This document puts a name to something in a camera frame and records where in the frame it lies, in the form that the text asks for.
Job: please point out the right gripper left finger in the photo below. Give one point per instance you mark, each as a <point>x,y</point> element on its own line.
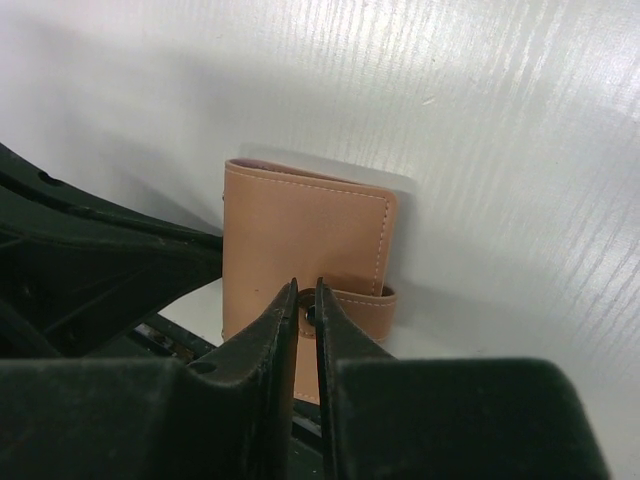
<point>156,418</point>

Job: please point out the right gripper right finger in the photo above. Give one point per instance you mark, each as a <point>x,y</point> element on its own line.
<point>496,418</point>

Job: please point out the tan leather card holder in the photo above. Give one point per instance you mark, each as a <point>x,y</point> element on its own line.
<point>283,223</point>

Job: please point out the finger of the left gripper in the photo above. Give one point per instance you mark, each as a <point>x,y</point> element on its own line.
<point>78,271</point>

